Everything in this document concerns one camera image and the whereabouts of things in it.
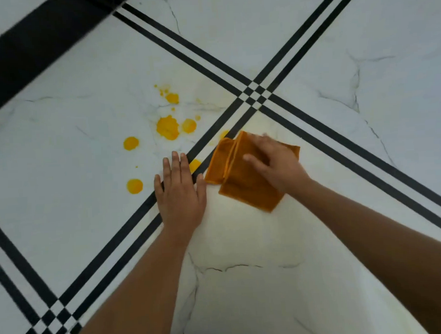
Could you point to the person's left hand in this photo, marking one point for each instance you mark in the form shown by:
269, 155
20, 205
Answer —
180, 207

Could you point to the person's right hand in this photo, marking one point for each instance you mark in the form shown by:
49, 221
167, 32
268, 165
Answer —
282, 169

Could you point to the person's right thumb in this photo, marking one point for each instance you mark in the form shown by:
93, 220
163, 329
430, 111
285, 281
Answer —
255, 163

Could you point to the person's left thumb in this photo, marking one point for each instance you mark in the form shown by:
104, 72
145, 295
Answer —
201, 187

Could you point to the person's left little finger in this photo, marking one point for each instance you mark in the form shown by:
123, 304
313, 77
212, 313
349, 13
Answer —
158, 185

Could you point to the person's left middle finger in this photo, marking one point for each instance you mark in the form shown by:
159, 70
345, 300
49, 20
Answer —
176, 169

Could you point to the orange cleaning cloth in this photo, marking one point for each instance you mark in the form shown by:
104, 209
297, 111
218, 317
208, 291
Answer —
239, 182

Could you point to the person's right forearm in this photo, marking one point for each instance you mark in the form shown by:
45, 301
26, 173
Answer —
384, 252

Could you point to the person's left forearm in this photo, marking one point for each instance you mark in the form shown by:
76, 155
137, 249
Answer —
138, 296

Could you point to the yellow liquid spill spots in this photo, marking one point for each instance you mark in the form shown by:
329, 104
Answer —
167, 128

